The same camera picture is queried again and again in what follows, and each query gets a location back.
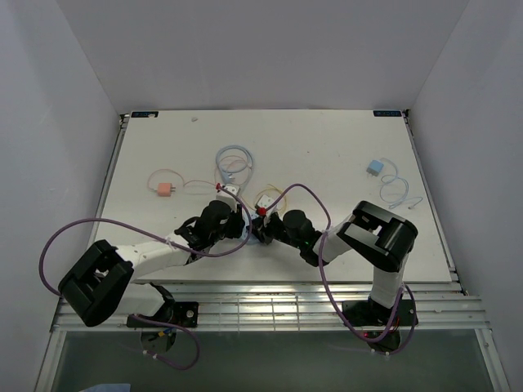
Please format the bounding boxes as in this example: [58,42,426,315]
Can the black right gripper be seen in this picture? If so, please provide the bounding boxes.
[249,213,303,251]

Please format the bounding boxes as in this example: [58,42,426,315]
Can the left blue corner label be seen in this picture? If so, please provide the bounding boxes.
[131,111,159,118]

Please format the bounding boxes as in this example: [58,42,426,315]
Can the right blue corner label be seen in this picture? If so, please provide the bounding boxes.
[373,110,402,118]

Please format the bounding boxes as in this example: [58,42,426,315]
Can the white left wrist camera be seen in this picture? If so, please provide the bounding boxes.
[216,184,240,212]

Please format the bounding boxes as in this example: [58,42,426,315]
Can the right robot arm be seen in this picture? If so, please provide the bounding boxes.
[252,201,418,324]

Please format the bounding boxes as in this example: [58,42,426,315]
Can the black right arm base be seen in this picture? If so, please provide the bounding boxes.
[342,299,418,355]

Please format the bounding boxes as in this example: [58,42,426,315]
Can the blue cloth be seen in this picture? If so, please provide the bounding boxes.
[85,383,131,392]

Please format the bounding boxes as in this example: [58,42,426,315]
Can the thick blue socket cord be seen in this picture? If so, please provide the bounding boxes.
[215,145,255,201]

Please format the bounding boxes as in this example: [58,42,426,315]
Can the pink charging cable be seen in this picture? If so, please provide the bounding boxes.
[146,158,254,197]

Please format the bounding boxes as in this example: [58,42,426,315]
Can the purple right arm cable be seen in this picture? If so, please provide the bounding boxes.
[265,183,419,354]

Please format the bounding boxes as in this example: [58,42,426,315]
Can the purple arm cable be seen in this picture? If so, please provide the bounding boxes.
[39,185,254,371]
[265,183,419,354]

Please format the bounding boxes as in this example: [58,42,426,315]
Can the yellow charging cable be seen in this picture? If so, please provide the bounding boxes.
[256,182,291,213]

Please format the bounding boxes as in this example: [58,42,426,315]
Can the blue three-pin wall plug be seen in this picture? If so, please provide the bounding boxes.
[221,171,235,184]

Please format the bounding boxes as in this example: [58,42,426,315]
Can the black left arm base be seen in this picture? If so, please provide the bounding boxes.
[126,301,201,370]

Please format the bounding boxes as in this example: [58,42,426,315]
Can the light blue charging cable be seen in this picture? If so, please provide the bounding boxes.
[378,157,424,212]

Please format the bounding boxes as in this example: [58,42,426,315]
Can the aluminium table edge rail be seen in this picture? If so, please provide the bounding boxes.
[51,281,491,332]

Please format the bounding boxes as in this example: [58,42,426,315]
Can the blue corner label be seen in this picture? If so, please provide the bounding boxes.
[131,111,159,118]
[373,110,402,118]

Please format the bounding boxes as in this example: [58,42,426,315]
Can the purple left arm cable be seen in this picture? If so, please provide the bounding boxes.
[39,185,254,371]

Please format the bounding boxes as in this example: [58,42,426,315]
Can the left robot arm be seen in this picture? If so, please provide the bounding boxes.
[58,200,245,327]

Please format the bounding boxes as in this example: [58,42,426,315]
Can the blue charger plug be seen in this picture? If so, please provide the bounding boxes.
[366,159,384,176]

